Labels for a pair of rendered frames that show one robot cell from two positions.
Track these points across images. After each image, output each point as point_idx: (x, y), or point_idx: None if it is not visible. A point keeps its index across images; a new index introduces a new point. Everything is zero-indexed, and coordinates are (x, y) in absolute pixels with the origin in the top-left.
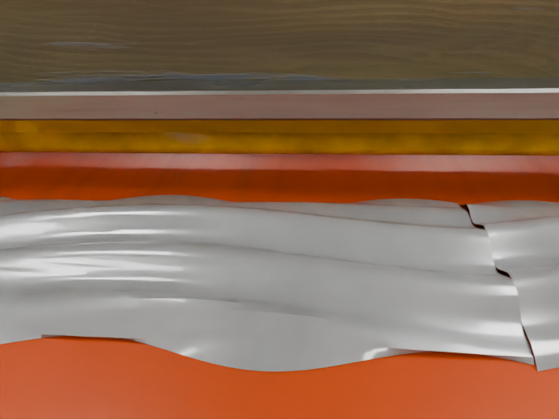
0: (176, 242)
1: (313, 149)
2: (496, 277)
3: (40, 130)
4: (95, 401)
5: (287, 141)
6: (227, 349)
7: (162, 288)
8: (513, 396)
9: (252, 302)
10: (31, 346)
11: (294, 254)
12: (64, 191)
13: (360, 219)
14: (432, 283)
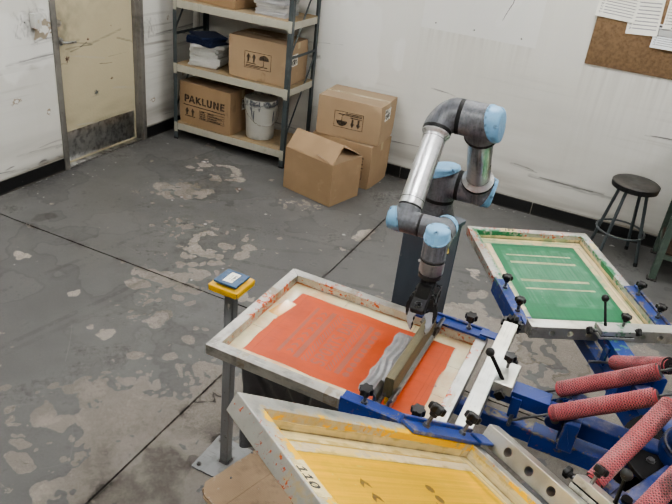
0: (399, 346)
1: None
2: (386, 358)
3: None
4: (386, 342)
5: None
6: (387, 347)
7: (394, 345)
8: (378, 356)
9: (390, 348)
10: (392, 340)
11: (394, 351)
12: None
13: (398, 357)
14: (387, 355)
